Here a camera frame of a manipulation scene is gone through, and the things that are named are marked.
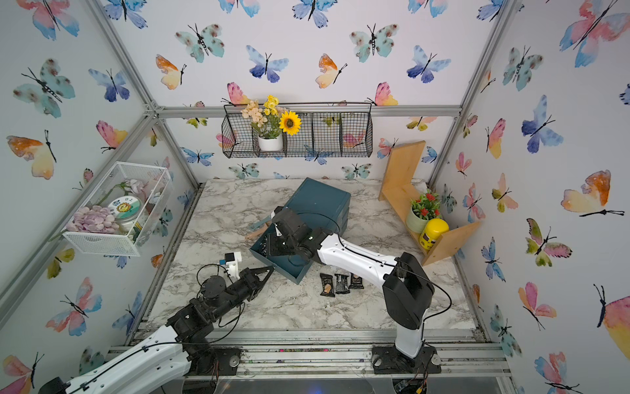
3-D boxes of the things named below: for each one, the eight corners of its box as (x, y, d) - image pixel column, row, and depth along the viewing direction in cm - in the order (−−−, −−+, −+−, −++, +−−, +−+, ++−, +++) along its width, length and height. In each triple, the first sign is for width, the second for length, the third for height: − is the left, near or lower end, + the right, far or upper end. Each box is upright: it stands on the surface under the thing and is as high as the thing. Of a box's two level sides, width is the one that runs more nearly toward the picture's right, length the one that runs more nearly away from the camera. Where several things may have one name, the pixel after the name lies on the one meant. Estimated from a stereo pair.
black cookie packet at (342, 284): (335, 293, 89) (335, 291, 88) (334, 276, 93) (335, 273, 92) (349, 293, 89) (349, 291, 88) (348, 276, 93) (348, 273, 92)
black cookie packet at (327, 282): (320, 296, 89) (320, 294, 87) (320, 275, 94) (320, 272, 92) (334, 296, 89) (335, 294, 87) (334, 275, 94) (334, 272, 92)
